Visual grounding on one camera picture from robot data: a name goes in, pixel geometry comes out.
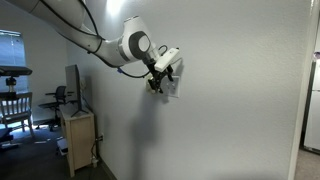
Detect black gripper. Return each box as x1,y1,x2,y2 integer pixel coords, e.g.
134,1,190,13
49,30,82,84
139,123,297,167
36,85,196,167
146,59,175,95

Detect black flat monitor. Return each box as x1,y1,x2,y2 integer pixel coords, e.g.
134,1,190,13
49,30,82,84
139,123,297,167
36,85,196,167
64,63,90,118

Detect light wooden cabinet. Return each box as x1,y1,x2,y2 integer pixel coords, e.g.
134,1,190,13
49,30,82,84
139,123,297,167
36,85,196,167
59,104,98,178

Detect black office chair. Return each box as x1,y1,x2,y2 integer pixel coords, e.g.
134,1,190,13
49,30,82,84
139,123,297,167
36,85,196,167
37,85,68,132

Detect white box on floor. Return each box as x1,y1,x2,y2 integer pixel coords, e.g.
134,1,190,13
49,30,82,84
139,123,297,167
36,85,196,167
55,136,70,157

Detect white wooden chair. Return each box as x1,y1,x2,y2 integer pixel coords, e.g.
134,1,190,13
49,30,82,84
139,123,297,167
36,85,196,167
0,91,36,140

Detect window blinds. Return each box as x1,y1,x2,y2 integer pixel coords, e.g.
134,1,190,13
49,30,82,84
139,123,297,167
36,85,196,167
0,29,28,95

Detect white light switch plate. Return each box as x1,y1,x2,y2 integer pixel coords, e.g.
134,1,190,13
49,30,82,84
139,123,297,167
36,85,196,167
162,75,181,99

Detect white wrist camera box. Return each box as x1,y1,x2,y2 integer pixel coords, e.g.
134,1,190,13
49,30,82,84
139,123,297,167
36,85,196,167
153,47,181,72

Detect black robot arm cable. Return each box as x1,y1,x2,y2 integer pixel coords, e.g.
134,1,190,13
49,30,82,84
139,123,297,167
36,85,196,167
39,0,168,80

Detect black power cable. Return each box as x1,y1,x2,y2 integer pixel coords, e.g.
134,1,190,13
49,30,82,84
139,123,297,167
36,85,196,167
89,132,105,168

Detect dark wall baseboard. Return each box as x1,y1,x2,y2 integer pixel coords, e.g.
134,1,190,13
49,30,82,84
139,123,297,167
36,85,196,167
99,155,118,180

